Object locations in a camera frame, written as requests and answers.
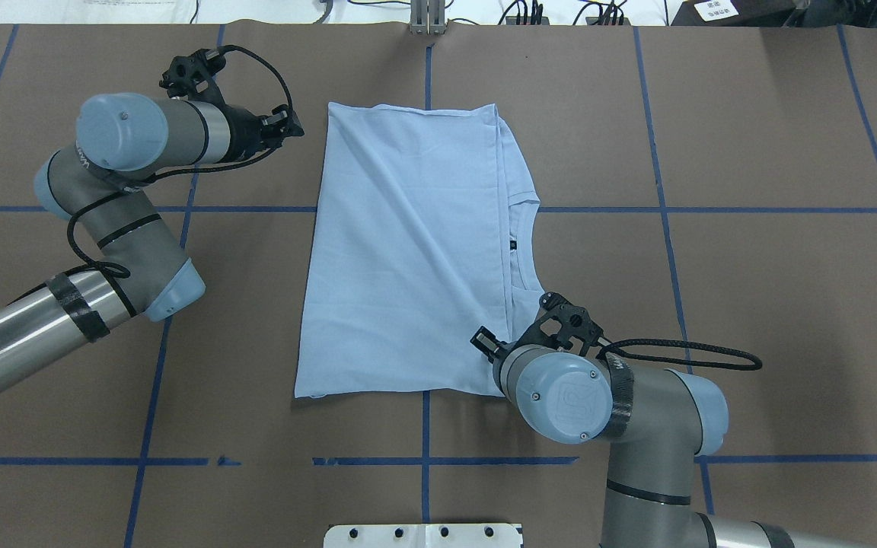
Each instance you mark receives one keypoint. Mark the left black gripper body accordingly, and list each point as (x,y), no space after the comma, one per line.
(243,132)

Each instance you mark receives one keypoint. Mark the light blue t-shirt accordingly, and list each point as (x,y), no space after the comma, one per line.
(423,234)

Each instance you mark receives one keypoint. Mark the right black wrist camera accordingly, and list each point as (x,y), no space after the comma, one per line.
(562,323)

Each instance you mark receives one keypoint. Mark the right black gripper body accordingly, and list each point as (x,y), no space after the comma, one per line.
(486,345)

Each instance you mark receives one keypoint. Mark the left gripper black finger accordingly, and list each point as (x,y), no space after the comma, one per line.
(281,124)

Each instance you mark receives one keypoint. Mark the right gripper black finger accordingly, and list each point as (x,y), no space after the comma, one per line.
(487,343)

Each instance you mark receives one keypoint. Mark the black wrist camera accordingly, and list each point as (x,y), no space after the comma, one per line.
(192,77)
(562,323)

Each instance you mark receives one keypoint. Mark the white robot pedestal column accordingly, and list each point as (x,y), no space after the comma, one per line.
(425,535)

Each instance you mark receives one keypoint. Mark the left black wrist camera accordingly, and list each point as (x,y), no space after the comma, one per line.
(192,77)

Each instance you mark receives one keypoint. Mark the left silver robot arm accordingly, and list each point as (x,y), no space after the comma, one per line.
(130,263)

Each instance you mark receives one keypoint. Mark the black power adapter box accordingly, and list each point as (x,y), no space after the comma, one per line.
(737,13)

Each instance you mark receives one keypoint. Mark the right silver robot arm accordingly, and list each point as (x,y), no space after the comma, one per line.
(573,387)

